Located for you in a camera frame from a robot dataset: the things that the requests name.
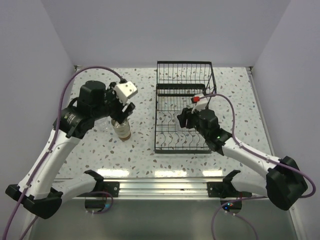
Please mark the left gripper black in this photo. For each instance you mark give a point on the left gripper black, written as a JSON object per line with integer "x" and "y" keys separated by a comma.
{"x": 120, "y": 115}

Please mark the aluminium mounting rail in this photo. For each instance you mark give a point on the aluminium mounting rail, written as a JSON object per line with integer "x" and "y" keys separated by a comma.
{"x": 159, "y": 188}

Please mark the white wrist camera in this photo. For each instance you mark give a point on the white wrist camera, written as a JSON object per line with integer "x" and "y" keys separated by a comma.
{"x": 125, "y": 91}
{"x": 200, "y": 102}

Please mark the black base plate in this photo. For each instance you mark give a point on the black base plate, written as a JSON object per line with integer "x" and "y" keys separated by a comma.
{"x": 111, "y": 187}
{"x": 223, "y": 190}

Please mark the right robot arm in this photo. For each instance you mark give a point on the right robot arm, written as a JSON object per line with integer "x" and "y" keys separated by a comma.
{"x": 279, "y": 178}

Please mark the black wire dish rack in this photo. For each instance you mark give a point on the black wire dish rack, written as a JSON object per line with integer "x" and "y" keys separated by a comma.
{"x": 176, "y": 83}

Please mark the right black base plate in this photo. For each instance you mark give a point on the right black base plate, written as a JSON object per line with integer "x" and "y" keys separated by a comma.
{"x": 223, "y": 190}

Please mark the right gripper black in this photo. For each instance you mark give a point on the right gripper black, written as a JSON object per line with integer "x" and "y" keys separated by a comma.
{"x": 183, "y": 118}

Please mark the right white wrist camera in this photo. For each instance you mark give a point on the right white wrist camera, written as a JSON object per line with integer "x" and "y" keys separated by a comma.
{"x": 200, "y": 102}

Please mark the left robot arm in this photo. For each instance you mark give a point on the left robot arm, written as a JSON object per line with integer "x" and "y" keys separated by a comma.
{"x": 37, "y": 191}

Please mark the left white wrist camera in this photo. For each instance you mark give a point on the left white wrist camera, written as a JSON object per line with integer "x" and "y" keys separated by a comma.
{"x": 125, "y": 91}

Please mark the clear glass back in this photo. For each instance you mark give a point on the clear glass back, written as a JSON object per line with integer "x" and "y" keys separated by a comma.
{"x": 180, "y": 122}

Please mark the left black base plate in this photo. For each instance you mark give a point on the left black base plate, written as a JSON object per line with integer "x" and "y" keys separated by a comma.
{"x": 111, "y": 187}

